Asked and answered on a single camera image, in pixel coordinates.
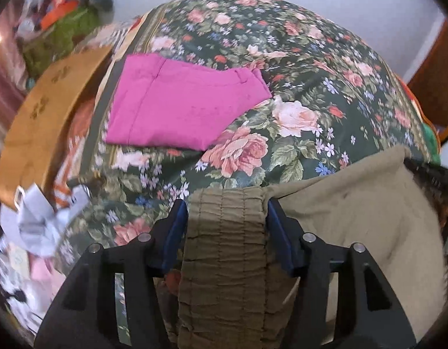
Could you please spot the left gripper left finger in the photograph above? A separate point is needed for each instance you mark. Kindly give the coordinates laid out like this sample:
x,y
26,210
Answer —
x,y
83,315

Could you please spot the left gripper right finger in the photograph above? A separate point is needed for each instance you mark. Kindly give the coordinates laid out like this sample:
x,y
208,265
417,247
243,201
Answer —
x,y
343,298

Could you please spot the olive green pants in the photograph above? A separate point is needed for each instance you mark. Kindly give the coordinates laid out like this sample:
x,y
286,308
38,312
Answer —
x,y
233,293

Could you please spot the white papers pile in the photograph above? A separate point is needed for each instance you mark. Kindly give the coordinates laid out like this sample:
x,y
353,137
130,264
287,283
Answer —
x,y
34,225

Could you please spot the wooden lap desk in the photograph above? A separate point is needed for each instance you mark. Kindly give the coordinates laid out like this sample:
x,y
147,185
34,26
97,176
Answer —
x,y
34,145

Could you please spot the colourful fleece blanket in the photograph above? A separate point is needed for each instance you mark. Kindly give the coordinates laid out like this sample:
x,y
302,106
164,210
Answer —
x,y
429,131

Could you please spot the dark floral bedspread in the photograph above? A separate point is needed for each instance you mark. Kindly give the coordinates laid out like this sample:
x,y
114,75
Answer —
x,y
334,102

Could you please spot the magenta folded pants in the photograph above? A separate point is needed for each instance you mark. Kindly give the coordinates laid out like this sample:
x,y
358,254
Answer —
x,y
161,102

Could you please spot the brown wooden door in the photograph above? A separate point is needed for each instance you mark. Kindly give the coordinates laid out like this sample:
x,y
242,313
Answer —
x,y
430,83

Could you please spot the green storage bag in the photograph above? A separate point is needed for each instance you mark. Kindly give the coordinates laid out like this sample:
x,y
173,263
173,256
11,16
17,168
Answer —
x,y
59,40

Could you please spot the orange box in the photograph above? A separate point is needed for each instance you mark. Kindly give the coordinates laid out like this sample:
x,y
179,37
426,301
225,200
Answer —
x,y
57,13

